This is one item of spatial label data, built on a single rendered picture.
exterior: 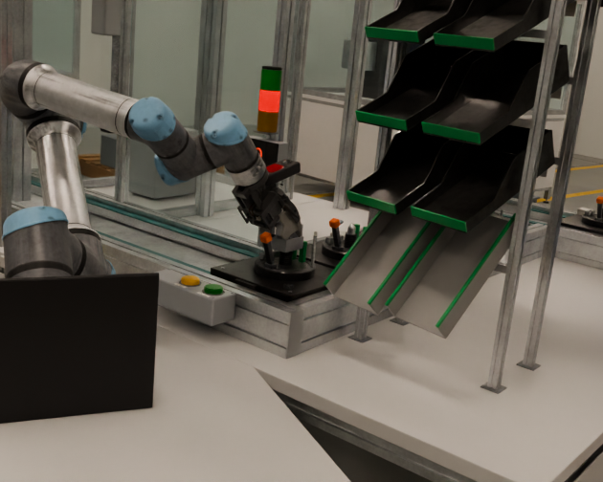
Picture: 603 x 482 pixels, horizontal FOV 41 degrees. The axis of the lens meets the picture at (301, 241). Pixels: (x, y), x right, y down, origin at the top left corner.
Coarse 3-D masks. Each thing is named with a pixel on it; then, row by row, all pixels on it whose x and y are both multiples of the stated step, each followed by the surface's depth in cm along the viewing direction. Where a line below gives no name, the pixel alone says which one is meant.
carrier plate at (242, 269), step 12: (228, 264) 188; (240, 264) 189; (252, 264) 190; (228, 276) 182; (240, 276) 180; (252, 276) 181; (324, 276) 186; (264, 288) 175; (276, 288) 175; (300, 288) 176; (312, 288) 177; (324, 288) 180; (288, 300) 171
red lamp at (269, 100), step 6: (264, 90) 196; (264, 96) 195; (270, 96) 195; (276, 96) 196; (258, 102) 198; (264, 102) 196; (270, 102) 195; (276, 102) 196; (258, 108) 197; (264, 108) 196; (270, 108) 196; (276, 108) 197
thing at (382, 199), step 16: (416, 128) 172; (400, 144) 170; (416, 144) 173; (432, 144) 176; (448, 144) 160; (384, 160) 168; (400, 160) 171; (416, 160) 172; (432, 160) 170; (448, 160) 161; (368, 176) 166; (384, 176) 169; (400, 176) 167; (416, 176) 166; (432, 176) 159; (352, 192) 162; (368, 192) 165; (384, 192) 163; (400, 192) 162; (416, 192) 157; (384, 208) 157; (400, 208) 155
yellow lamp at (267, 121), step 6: (258, 114) 197; (264, 114) 196; (270, 114) 196; (276, 114) 197; (258, 120) 198; (264, 120) 197; (270, 120) 197; (276, 120) 198; (258, 126) 198; (264, 126) 197; (270, 126) 197; (276, 126) 198; (270, 132) 198
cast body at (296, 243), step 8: (280, 224) 183; (280, 232) 183; (272, 240) 184; (280, 240) 182; (288, 240) 182; (296, 240) 184; (272, 248) 184; (280, 248) 182; (288, 248) 182; (296, 248) 185
